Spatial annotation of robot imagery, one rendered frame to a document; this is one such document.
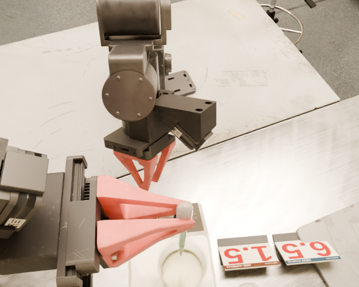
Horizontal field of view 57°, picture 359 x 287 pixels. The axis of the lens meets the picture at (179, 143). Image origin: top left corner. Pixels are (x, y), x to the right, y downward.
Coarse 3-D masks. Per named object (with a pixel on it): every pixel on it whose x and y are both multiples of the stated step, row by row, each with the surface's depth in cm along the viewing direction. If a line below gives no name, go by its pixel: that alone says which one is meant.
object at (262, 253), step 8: (224, 248) 57; (232, 248) 57; (240, 248) 57; (248, 248) 57; (256, 248) 57; (264, 248) 57; (224, 256) 55; (232, 256) 55; (240, 256) 55; (248, 256) 55; (256, 256) 55; (264, 256) 55; (272, 256) 54; (232, 264) 53
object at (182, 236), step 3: (186, 231) 31; (180, 234) 31; (183, 234) 31; (180, 237) 32; (183, 237) 32; (180, 240) 33; (183, 240) 33; (180, 243) 34; (183, 243) 34; (180, 246) 35; (183, 246) 35; (180, 249) 36; (180, 252) 38; (180, 255) 39
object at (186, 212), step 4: (176, 208) 26; (180, 208) 26; (184, 208) 26; (188, 208) 26; (192, 208) 26; (176, 212) 27; (180, 212) 26; (184, 212) 26; (188, 212) 26; (192, 212) 27; (176, 216) 28; (180, 216) 27; (184, 216) 26; (188, 216) 26
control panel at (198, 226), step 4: (192, 204) 59; (196, 204) 59; (196, 208) 58; (196, 212) 57; (168, 216) 56; (172, 216) 56; (196, 216) 56; (200, 216) 56; (196, 220) 55; (200, 220) 55; (196, 224) 54; (200, 224) 54; (192, 228) 54; (196, 228) 53; (200, 228) 53
